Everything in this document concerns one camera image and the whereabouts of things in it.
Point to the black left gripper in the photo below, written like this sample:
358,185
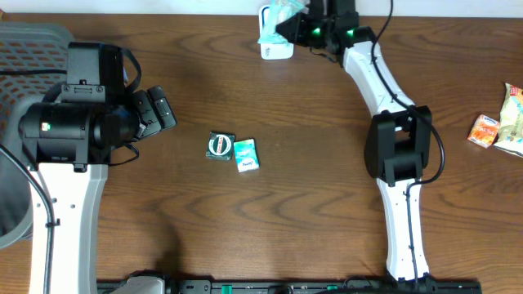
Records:
152,124

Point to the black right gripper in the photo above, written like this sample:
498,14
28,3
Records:
292,33

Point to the mint green wipes pack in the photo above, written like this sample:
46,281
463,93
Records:
279,11

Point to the dark green soap packet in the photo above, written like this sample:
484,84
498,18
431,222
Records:
220,146

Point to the teal gum box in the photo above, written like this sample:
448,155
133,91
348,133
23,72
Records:
246,155

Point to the orange candy box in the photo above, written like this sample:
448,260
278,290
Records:
484,131

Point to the cream snack bag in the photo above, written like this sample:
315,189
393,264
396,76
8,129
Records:
510,131

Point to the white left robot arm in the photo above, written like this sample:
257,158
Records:
68,138

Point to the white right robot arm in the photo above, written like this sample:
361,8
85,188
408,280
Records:
398,142

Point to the grey plastic mesh basket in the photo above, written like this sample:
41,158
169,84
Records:
24,47

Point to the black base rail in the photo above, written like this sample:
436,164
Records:
351,285

